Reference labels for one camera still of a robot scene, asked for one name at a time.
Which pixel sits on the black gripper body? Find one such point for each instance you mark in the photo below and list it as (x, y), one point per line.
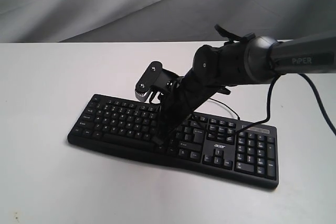
(187, 94)

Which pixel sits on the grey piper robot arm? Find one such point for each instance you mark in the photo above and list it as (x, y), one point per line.
(245, 60)

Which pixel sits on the black acer keyboard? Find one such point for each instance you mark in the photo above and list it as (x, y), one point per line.
(206, 144)

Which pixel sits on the grey backdrop cloth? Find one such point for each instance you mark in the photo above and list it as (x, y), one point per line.
(160, 20)

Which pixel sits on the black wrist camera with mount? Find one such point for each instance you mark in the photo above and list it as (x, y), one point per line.
(154, 79)

